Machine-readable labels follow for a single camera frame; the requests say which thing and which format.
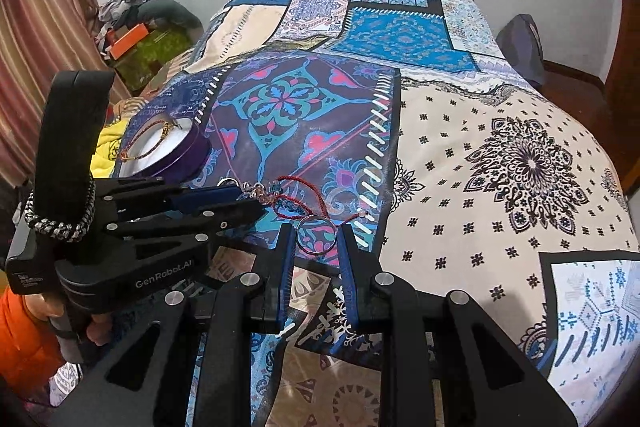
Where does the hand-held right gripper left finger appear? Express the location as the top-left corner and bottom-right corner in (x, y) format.
(50, 223), (297, 427)

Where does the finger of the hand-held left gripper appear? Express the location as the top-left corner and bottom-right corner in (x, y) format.
(102, 202), (267, 258)
(94, 177), (247, 214)

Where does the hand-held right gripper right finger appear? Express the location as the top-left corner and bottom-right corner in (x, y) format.
(341, 223), (577, 427)

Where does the beaded chain with ring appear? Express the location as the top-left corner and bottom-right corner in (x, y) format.
(219, 178), (275, 204)

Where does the silver metal ring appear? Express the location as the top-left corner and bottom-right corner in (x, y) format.
(297, 214), (337, 257)

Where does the round purple tin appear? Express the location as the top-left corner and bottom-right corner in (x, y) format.
(114, 114), (208, 182)

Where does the red cord bracelet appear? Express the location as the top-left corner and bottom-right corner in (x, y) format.
(264, 176), (375, 229)

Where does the person's left forearm orange sleeve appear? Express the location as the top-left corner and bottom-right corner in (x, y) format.
(0, 289), (68, 390)

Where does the person's left hand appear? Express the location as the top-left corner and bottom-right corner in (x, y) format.
(82, 313), (117, 350)

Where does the yellow cloth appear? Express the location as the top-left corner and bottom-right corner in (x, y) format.
(89, 117), (132, 180)

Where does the striped curtain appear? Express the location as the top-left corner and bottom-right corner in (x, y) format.
(0, 0), (132, 190)

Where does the orange box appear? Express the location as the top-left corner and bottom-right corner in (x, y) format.
(107, 23), (151, 60)

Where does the grey cushion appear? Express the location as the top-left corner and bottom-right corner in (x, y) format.
(136, 0), (203, 30)

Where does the patterned patchwork bedspread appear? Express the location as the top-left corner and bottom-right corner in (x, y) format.
(47, 0), (640, 427)

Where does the dark bag by bed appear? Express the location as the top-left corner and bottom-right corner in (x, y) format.
(496, 13), (546, 88)

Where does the black and white braided strap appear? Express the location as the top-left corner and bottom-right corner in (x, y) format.
(22, 173), (97, 244)

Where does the gold and red braided bracelet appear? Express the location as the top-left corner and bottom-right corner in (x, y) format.
(120, 119), (182, 164)

